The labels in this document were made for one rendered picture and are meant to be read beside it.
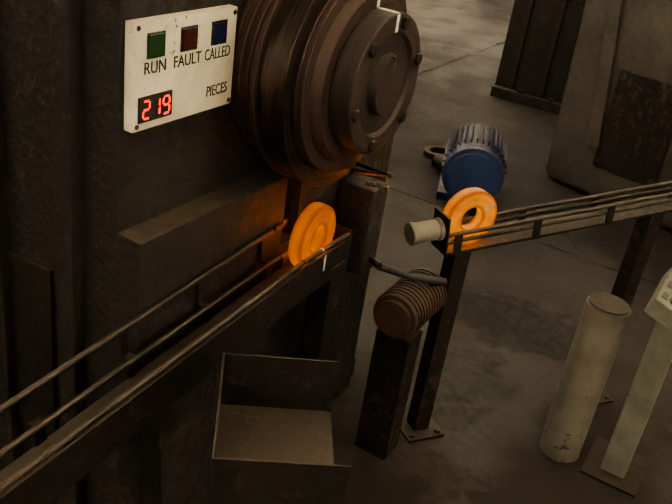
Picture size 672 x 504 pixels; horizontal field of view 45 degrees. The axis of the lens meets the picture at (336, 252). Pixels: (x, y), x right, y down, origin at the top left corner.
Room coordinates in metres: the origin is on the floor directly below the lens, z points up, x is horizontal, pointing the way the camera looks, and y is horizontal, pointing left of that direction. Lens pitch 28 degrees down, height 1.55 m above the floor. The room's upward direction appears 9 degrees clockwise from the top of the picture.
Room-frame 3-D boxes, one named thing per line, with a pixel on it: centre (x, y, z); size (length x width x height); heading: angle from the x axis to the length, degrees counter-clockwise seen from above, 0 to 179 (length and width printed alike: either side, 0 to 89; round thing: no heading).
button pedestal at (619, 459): (1.87, -0.91, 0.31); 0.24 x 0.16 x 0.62; 153
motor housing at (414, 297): (1.84, -0.22, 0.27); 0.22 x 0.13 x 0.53; 153
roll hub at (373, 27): (1.56, -0.03, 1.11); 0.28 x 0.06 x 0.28; 153
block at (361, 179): (1.82, -0.04, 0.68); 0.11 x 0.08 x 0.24; 63
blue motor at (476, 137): (3.79, -0.61, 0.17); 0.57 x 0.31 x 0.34; 173
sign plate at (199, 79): (1.35, 0.31, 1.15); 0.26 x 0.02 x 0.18; 153
